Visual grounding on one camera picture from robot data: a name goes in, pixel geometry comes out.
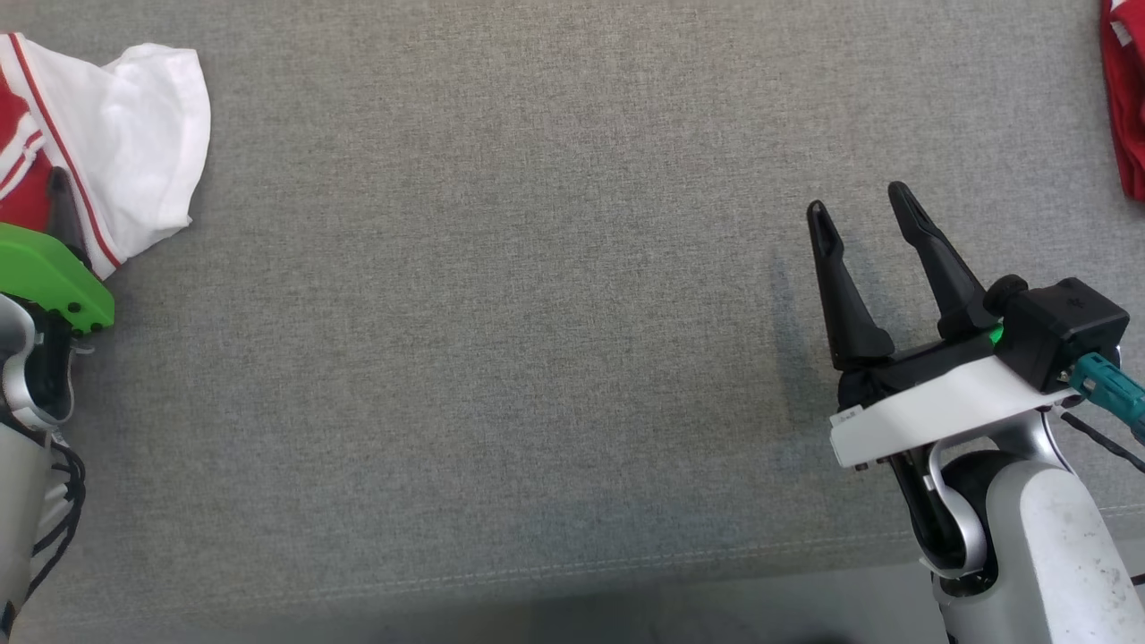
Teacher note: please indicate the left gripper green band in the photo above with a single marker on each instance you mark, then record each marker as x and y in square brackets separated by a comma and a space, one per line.
[45, 268]

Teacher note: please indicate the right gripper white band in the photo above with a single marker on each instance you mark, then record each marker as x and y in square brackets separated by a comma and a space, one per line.
[939, 402]

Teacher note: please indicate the red shirt with white sleeves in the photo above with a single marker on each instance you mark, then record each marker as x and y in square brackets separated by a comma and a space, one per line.
[143, 134]

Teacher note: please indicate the red shorts with white stripe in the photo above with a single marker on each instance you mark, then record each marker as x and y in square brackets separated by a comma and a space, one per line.
[1129, 107]

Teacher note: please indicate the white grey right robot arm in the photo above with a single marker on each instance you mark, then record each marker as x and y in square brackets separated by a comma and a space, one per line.
[1047, 555]

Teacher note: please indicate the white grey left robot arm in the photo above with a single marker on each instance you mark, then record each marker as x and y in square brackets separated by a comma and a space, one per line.
[22, 501]

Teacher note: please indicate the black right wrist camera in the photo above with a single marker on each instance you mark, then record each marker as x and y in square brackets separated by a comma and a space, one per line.
[1064, 331]

